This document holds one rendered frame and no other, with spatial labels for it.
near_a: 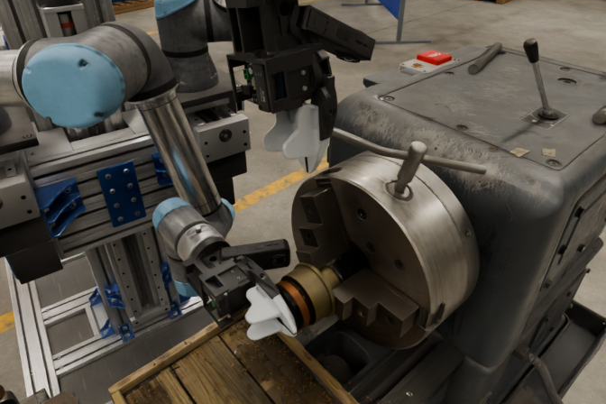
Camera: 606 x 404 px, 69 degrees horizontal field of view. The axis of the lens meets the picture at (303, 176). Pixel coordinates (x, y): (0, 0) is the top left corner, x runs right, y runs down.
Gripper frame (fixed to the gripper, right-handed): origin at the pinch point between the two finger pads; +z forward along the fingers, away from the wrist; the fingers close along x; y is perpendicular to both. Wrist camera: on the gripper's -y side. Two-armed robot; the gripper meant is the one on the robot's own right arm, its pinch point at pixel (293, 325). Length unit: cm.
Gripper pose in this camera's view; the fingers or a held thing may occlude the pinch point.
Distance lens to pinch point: 65.6
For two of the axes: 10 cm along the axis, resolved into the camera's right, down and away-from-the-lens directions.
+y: -7.7, 3.5, -5.3
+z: 6.4, 4.2, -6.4
